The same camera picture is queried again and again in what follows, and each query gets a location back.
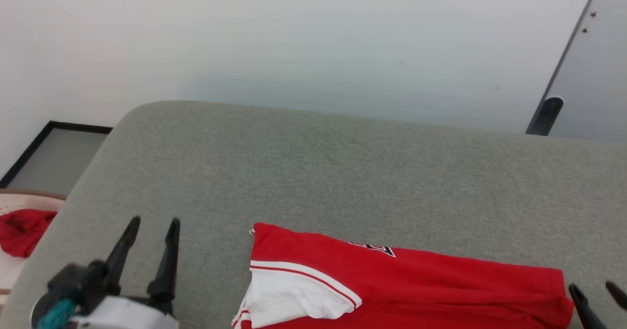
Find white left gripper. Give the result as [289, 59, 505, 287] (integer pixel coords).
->
[68, 216, 181, 329]

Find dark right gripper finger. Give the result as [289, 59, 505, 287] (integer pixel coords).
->
[568, 283, 609, 329]
[605, 281, 627, 311]

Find red Bulls basketball jersey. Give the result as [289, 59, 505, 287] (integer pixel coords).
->
[231, 222, 575, 329]

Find red cloth in basket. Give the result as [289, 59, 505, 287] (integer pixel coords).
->
[0, 209, 58, 259]

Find black framed grey panel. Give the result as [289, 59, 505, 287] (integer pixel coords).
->
[0, 120, 114, 189]

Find beige laundry basket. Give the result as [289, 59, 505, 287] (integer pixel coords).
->
[0, 189, 67, 311]

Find black rounded door stopper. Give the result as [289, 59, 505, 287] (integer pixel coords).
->
[526, 96, 565, 137]

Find grey fabric sofa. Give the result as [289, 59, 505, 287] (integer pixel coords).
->
[0, 100, 627, 329]

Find grey door with black edge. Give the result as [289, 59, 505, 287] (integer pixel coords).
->
[525, 0, 627, 144]

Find teal plug left camera cable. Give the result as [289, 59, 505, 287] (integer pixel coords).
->
[36, 297, 77, 329]

